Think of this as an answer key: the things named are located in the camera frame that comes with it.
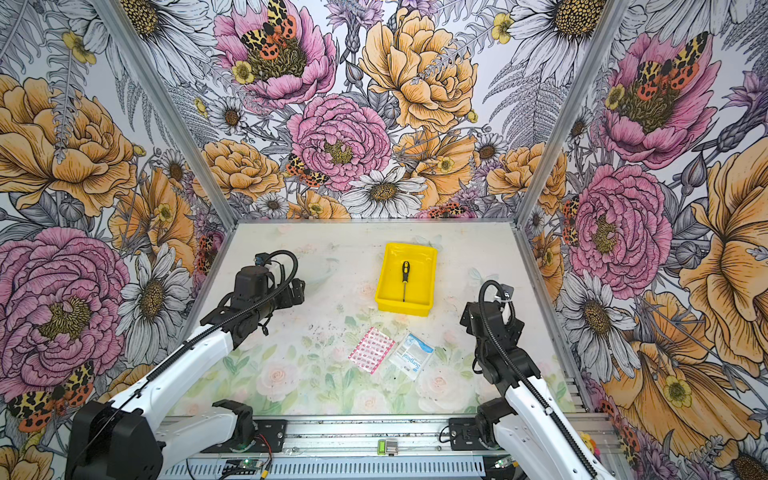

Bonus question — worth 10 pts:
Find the clear blue plastic packet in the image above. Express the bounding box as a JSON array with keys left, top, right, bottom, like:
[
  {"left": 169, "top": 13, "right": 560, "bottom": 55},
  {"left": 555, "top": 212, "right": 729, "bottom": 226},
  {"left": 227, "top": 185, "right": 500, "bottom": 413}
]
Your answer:
[{"left": 389, "top": 333, "right": 435, "bottom": 380}]

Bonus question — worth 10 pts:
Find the black yellow screwdriver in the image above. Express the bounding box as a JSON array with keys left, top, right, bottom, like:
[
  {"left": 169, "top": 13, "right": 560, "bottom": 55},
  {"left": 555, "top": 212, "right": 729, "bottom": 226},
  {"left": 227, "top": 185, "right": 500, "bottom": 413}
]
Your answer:
[{"left": 401, "top": 261, "right": 411, "bottom": 302}]

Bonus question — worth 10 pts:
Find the pink sticker sheet packet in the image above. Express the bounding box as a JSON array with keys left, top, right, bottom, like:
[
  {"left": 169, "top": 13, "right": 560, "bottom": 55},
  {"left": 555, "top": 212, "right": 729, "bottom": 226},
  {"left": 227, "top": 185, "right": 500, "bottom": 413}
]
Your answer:
[{"left": 348, "top": 327, "right": 395, "bottom": 375}]

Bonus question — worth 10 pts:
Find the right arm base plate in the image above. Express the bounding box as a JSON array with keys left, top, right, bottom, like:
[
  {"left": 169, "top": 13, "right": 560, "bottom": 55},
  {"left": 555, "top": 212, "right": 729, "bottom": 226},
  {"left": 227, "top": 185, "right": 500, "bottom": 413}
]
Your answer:
[{"left": 448, "top": 417, "right": 487, "bottom": 451}]

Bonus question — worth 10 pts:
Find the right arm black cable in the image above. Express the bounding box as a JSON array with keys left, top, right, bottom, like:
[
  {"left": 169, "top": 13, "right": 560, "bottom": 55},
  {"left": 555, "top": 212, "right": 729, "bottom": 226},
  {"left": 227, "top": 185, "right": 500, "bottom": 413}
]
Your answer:
[{"left": 477, "top": 279, "right": 601, "bottom": 480}]

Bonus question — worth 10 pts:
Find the yellow plastic bin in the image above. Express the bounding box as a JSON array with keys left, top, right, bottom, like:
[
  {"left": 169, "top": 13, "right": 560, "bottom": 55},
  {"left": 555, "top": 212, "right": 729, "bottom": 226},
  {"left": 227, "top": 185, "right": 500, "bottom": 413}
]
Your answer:
[{"left": 375, "top": 243, "right": 438, "bottom": 317}]

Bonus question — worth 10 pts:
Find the aluminium rail frame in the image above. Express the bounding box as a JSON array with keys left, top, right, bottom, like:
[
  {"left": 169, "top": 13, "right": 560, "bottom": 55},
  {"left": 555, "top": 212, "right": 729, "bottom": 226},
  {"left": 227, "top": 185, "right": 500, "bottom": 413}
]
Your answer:
[{"left": 101, "top": 413, "right": 631, "bottom": 480}]

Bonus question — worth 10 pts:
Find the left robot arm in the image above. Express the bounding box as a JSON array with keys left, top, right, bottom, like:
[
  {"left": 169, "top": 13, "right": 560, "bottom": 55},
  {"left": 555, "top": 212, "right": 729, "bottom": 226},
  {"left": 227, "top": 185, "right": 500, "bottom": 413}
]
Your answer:
[{"left": 64, "top": 250, "right": 305, "bottom": 479}]

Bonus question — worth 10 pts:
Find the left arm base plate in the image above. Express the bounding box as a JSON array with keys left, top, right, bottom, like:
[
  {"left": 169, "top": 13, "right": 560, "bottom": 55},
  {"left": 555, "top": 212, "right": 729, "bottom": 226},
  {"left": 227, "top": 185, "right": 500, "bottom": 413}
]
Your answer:
[{"left": 243, "top": 418, "right": 288, "bottom": 454}]

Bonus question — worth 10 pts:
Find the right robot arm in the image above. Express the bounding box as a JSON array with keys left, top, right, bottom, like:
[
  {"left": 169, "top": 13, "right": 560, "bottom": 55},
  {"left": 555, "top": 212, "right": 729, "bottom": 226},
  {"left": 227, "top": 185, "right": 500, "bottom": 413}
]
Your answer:
[{"left": 460, "top": 280, "right": 614, "bottom": 479}]

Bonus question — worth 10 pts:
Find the small green display module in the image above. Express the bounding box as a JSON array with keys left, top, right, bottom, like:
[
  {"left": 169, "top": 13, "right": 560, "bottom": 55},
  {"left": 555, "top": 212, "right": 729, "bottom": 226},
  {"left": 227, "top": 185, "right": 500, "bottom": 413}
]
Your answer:
[{"left": 377, "top": 438, "right": 398, "bottom": 456}]

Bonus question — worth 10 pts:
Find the green circuit board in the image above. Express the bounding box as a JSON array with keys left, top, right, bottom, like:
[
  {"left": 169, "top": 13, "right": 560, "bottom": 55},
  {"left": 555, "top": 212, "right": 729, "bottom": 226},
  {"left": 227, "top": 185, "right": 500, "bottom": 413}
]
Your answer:
[{"left": 221, "top": 458, "right": 270, "bottom": 479}]

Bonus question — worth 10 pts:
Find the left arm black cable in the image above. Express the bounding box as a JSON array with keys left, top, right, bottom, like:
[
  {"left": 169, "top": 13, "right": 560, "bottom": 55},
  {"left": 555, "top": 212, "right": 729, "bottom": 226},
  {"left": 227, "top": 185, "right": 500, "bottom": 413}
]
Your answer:
[{"left": 77, "top": 249, "right": 300, "bottom": 457}]

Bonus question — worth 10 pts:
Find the colourful flower toy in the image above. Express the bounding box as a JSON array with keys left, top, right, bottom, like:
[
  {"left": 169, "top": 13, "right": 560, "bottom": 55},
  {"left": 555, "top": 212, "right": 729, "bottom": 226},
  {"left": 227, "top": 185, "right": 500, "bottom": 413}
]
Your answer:
[{"left": 579, "top": 432, "right": 601, "bottom": 460}]

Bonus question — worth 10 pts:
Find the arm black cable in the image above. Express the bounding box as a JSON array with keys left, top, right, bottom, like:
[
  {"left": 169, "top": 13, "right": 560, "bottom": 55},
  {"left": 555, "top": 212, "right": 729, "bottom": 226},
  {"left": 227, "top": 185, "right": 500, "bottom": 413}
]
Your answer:
[
  {"left": 477, "top": 279, "right": 601, "bottom": 480},
  {"left": 77, "top": 249, "right": 300, "bottom": 457}
]

